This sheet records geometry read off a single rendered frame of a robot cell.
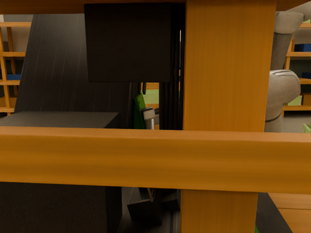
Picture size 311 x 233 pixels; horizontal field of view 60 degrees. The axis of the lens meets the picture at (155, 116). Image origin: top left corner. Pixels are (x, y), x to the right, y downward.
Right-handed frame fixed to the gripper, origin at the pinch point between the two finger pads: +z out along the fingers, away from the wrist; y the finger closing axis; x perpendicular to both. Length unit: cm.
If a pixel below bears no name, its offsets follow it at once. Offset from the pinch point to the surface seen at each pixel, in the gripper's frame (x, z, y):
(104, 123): 8.8, 10.4, 15.4
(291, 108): -266, -218, -482
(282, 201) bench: 22, -35, -41
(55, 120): 5.2, 23.1, 16.8
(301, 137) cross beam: 26.9, -27.2, 23.8
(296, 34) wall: -417, -278, -421
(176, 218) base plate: 25.5, 1.8, -20.5
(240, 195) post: 31.9, -16.1, 15.1
